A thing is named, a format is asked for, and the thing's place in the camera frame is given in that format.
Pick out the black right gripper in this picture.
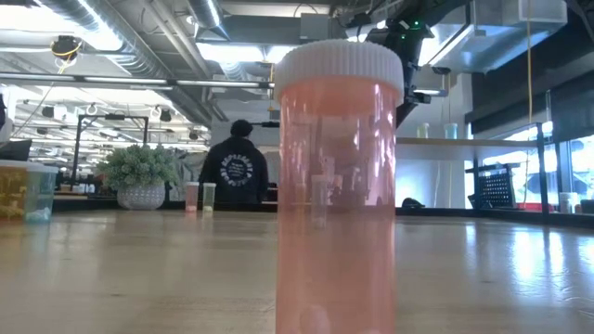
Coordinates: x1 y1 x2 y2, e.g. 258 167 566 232
384 16 435 129

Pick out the pink medicine bottle white cap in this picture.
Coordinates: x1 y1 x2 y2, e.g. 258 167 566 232
273 39 405 334
185 181 200 214

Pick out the large orange medicine bottle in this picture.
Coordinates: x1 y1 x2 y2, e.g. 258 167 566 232
0 160 32 223

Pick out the black mesh panel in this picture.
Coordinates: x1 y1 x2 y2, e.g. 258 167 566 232
466 161 521 211

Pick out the grey ceiling junction box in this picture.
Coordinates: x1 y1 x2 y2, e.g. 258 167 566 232
299 12 331 41

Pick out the person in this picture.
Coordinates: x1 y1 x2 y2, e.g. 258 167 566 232
198 119 270 206

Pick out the white cylinder container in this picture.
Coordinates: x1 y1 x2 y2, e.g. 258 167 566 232
559 191 581 214

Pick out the long white light tube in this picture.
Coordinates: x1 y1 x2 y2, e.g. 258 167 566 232
0 72 276 90

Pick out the green plant in white pot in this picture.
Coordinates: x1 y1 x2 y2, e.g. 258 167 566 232
95 143 182 212

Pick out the black yellow ceiling reel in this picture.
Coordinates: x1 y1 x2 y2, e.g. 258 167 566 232
49 34 84 61

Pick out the wooden shelf black frame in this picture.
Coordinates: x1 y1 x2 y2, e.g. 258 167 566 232
395 121 549 219

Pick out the black metal gantry frame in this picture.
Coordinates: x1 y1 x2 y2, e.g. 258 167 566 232
71 113 150 185
250 121 280 154

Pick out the black aluminium frame rail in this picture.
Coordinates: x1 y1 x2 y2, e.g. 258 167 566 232
53 198 501 219
498 209 594 229

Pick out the silver ceiling air duct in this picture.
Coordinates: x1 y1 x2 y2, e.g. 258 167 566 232
187 0 232 42

